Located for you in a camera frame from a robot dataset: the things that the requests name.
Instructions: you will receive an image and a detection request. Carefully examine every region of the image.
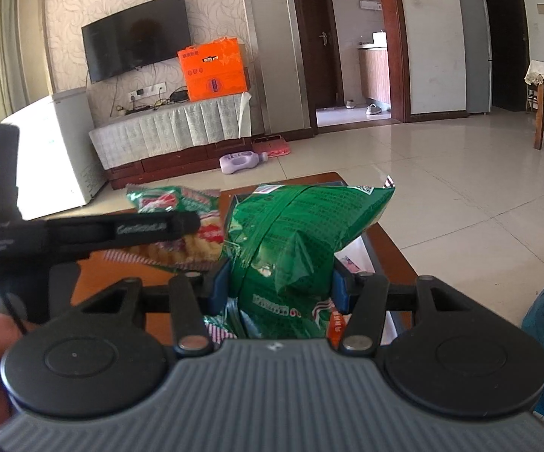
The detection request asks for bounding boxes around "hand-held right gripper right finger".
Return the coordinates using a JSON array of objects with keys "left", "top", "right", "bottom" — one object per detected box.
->
[{"left": 332, "top": 264, "right": 471, "bottom": 356}]

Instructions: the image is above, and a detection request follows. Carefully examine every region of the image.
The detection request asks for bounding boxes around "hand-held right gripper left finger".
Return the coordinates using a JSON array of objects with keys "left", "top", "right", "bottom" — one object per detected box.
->
[{"left": 81, "top": 259, "right": 231, "bottom": 356}]

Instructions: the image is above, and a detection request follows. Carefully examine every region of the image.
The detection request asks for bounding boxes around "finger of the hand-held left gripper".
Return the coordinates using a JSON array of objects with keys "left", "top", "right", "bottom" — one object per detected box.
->
[{"left": 46, "top": 211, "right": 200, "bottom": 263}]

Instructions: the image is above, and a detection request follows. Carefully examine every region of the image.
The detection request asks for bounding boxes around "green snack bag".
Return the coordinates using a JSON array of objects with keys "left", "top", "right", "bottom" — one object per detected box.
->
[
  {"left": 102, "top": 186, "right": 229, "bottom": 272},
  {"left": 222, "top": 175, "right": 396, "bottom": 340}
]

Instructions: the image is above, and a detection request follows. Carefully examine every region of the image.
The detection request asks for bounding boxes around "white chest freezer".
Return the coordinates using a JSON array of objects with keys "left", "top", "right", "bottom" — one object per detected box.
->
[{"left": 0, "top": 87, "right": 109, "bottom": 221}]

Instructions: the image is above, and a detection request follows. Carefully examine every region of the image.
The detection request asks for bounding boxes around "dark wooden television cabinet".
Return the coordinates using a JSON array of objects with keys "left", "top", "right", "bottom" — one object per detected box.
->
[{"left": 107, "top": 136, "right": 254, "bottom": 191}]

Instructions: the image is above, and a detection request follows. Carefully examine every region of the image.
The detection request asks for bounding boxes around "TV cabinet with lace cloth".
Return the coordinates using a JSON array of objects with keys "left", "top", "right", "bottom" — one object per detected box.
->
[{"left": 88, "top": 92, "right": 253, "bottom": 170}]

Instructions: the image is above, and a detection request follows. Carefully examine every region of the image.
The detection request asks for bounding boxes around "purple detergent bottle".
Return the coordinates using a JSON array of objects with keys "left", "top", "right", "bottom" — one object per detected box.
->
[{"left": 219, "top": 151, "right": 269, "bottom": 175}]

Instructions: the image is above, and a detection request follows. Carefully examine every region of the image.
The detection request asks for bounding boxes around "pink plastic dustpan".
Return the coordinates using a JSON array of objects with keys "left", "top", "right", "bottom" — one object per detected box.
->
[{"left": 252, "top": 135, "right": 292, "bottom": 157}]

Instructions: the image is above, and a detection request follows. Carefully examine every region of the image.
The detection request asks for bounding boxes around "orange gift box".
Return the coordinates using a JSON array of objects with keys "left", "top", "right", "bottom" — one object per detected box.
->
[{"left": 177, "top": 37, "right": 249, "bottom": 103}]

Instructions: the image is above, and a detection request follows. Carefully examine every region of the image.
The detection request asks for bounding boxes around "black television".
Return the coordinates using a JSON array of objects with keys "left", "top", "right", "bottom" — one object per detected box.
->
[{"left": 81, "top": 0, "right": 193, "bottom": 84}]

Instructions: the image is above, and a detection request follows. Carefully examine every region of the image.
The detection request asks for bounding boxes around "wooden sink cabinet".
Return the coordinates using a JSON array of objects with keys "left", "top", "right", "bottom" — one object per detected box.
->
[{"left": 357, "top": 47, "right": 391, "bottom": 107}]

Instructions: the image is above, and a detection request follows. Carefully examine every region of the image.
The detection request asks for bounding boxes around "brown wooden door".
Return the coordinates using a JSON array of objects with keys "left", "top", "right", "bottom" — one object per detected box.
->
[{"left": 300, "top": 0, "right": 337, "bottom": 111}]

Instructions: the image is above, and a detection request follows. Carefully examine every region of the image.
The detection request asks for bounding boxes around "grey refrigerator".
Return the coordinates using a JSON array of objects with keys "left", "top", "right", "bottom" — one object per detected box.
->
[{"left": 458, "top": 0, "right": 494, "bottom": 115}]

